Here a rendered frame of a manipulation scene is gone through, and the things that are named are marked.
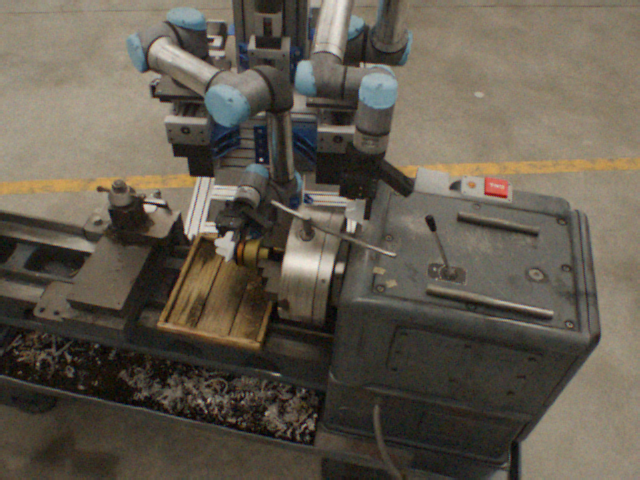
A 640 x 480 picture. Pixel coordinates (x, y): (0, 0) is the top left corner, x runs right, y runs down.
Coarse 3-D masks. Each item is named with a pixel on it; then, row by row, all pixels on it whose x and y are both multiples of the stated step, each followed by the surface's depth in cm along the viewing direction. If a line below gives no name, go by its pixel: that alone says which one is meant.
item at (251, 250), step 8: (240, 240) 164; (248, 240) 163; (256, 240) 163; (240, 248) 162; (248, 248) 161; (256, 248) 160; (264, 248) 162; (272, 248) 165; (240, 256) 161; (248, 256) 161; (256, 256) 160; (264, 256) 161; (272, 256) 166; (240, 264) 163; (248, 264) 162; (256, 264) 161
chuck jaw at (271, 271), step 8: (264, 264) 159; (272, 264) 159; (280, 264) 159; (264, 272) 157; (272, 272) 157; (280, 272) 158; (264, 280) 157; (272, 280) 155; (272, 288) 153; (264, 296) 154; (272, 296) 154; (280, 304) 153; (288, 304) 152
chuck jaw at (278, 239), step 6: (282, 216) 159; (288, 216) 158; (276, 222) 163; (282, 222) 159; (288, 222) 159; (276, 228) 160; (282, 228) 159; (288, 228) 159; (270, 234) 162; (276, 234) 160; (282, 234) 160; (264, 240) 161; (270, 240) 161; (276, 240) 161; (282, 240) 160; (270, 246) 161; (276, 246) 161; (282, 246) 161
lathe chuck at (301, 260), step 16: (304, 208) 156; (320, 208) 158; (320, 224) 151; (288, 240) 149; (304, 240) 148; (320, 240) 148; (288, 256) 148; (304, 256) 147; (320, 256) 147; (288, 272) 148; (304, 272) 147; (288, 288) 149; (304, 288) 148; (304, 304) 150; (304, 320) 157
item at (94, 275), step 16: (144, 208) 188; (160, 208) 191; (112, 240) 179; (96, 256) 175; (112, 256) 175; (128, 256) 176; (144, 256) 176; (80, 272) 171; (96, 272) 171; (112, 272) 172; (128, 272) 172; (144, 272) 177; (80, 288) 168; (96, 288) 168; (112, 288) 168; (128, 288) 168; (80, 304) 166; (96, 304) 164; (112, 304) 165; (128, 304) 169
